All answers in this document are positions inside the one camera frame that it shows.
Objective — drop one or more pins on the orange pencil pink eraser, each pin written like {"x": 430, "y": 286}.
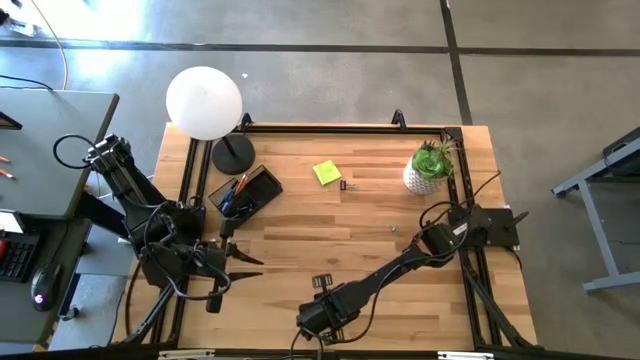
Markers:
{"x": 239, "y": 186}
{"x": 243, "y": 181}

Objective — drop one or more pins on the smartphone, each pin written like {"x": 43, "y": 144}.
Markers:
{"x": 11, "y": 222}

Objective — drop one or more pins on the dark blue pen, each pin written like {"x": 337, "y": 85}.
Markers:
{"x": 233, "y": 187}

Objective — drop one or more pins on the black keyboard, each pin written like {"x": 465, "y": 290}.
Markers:
{"x": 17, "y": 257}

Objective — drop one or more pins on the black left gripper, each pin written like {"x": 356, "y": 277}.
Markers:
{"x": 215, "y": 260}

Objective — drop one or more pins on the small metal screw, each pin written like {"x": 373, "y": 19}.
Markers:
{"x": 392, "y": 228}

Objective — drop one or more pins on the black aluminium table frame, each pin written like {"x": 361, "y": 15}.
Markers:
{"x": 350, "y": 129}

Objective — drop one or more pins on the dark grey desk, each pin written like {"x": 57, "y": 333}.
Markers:
{"x": 20, "y": 310}

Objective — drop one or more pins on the succulent in white patterned pot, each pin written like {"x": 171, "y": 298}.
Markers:
{"x": 430, "y": 162}

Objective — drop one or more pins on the grey metal side table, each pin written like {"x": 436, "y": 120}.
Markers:
{"x": 595, "y": 210}

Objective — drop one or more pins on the black mesh desk organizer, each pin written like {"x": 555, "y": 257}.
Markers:
{"x": 262, "y": 187}

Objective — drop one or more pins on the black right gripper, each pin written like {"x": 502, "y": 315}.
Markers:
{"x": 330, "y": 307}

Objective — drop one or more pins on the yellow-green sticky note pad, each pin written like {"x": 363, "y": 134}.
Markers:
{"x": 327, "y": 172}

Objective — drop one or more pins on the white bracket plate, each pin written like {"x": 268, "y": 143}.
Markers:
{"x": 465, "y": 355}
{"x": 187, "y": 355}

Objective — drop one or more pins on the white globe lamp black base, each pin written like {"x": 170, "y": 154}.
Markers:
{"x": 205, "y": 102}

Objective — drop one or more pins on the black computer mouse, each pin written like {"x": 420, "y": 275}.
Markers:
{"x": 46, "y": 287}

